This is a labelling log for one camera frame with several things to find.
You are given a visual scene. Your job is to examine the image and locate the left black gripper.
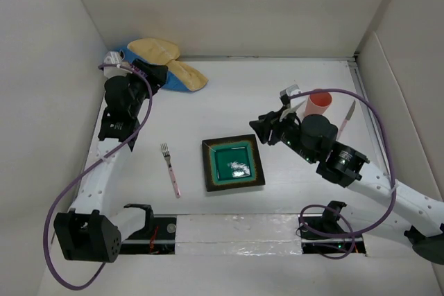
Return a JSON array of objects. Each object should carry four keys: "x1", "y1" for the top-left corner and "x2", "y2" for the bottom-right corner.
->
[{"x1": 122, "y1": 60, "x2": 166, "y2": 117}]

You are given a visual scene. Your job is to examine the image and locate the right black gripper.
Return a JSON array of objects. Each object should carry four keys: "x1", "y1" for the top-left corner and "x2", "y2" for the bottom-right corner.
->
[{"x1": 250, "y1": 105, "x2": 318, "y2": 164}]

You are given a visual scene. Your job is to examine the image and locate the blue yellow cartoon placemat cloth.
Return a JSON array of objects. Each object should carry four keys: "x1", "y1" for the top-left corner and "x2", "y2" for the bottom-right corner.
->
[{"x1": 117, "y1": 38, "x2": 208, "y2": 93}]

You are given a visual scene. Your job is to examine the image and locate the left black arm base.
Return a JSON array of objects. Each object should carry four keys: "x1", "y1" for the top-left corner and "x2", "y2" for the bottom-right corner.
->
[{"x1": 120, "y1": 204, "x2": 177, "y2": 255}]

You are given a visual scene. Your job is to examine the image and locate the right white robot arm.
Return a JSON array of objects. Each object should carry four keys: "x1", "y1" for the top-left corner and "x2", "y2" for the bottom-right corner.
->
[{"x1": 249, "y1": 111, "x2": 443, "y2": 265}]

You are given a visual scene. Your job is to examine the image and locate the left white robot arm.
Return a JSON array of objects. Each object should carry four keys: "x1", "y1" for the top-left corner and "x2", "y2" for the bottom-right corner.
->
[{"x1": 53, "y1": 60, "x2": 168, "y2": 263}]

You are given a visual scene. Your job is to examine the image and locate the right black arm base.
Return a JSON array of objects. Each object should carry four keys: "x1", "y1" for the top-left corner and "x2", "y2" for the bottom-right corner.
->
[{"x1": 296, "y1": 201, "x2": 366, "y2": 260}]

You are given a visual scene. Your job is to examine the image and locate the green square ceramic plate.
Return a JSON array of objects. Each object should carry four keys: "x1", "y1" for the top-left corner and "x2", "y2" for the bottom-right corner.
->
[{"x1": 202, "y1": 134, "x2": 266, "y2": 192}]

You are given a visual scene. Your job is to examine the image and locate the pink plastic cup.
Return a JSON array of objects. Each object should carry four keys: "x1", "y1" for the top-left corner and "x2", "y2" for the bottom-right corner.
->
[{"x1": 304, "y1": 92, "x2": 332, "y2": 116}]

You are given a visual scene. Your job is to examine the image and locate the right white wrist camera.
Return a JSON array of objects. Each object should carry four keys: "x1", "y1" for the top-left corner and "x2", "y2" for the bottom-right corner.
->
[{"x1": 280, "y1": 84, "x2": 306, "y2": 114}]

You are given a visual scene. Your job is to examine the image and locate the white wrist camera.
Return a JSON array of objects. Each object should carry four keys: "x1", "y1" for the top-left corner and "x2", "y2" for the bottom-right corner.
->
[
  {"x1": 280, "y1": 84, "x2": 306, "y2": 114},
  {"x1": 103, "y1": 51, "x2": 125, "y2": 79}
]

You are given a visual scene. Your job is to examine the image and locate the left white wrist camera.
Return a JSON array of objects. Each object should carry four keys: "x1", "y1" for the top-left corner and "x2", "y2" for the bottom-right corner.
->
[{"x1": 103, "y1": 51, "x2": 125, "y2": 79}]

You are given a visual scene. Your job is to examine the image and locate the pink handled fork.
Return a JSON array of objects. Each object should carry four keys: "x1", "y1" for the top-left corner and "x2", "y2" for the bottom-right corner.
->
[{"x1": 160, "y1": 143, "x2": 181, "y2": 198}]

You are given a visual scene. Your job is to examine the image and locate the pink handled knife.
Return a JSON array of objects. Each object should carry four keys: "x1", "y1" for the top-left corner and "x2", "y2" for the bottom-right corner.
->
[{"x1": 336, "y1": 101, "x2": 356, "y2": 141}]

